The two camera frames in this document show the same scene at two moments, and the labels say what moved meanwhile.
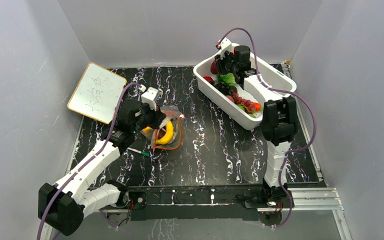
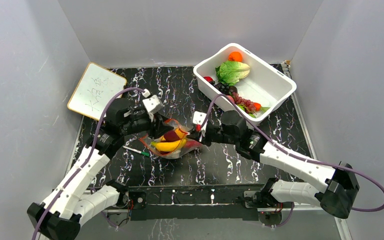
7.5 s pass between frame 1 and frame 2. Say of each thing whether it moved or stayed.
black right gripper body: moved
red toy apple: stayed
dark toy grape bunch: stayed
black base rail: stayed
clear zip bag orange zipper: moved
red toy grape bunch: stayed
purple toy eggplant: moved
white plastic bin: stayed
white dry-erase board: stayed
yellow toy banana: moved
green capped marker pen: stayed
